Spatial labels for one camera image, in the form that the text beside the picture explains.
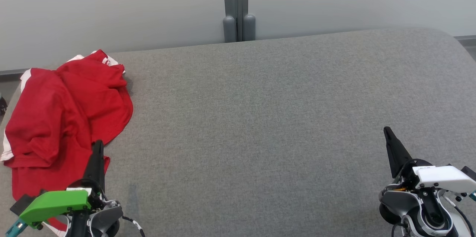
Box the red shorts white stripe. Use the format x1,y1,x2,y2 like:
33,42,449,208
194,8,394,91
11,142,111,237

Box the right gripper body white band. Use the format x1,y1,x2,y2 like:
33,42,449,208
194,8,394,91
400,159,476,193

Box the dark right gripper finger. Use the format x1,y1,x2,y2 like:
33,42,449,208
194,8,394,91
383,126,414,179

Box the grey fabric sofa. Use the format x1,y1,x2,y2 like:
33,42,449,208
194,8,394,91
0,27,476,237

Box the red shirt white sleeves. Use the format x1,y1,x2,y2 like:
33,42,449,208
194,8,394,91
0,49,134,169

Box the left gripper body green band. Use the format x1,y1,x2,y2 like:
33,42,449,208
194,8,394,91
19,179,108,229

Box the right black cable teal plug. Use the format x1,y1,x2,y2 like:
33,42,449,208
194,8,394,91
448,190,476,237

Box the black white striped cable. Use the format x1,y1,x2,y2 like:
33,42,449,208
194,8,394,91
121,215,146,237

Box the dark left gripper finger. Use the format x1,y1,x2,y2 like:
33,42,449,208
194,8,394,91
83,140,105,193

